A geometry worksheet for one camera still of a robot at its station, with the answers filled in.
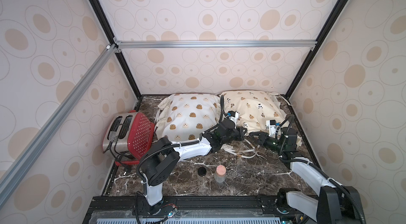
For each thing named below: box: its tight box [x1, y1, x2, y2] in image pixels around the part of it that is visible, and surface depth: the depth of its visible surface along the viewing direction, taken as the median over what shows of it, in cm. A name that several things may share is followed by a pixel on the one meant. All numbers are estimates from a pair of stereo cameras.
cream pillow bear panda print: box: [219, 90, 290, 135], surface depth 96 cm
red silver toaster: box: [102, 110, 155, 166], surface depth 81 cm
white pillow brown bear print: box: [154, 92, 222, 142], surface depth 99 cm
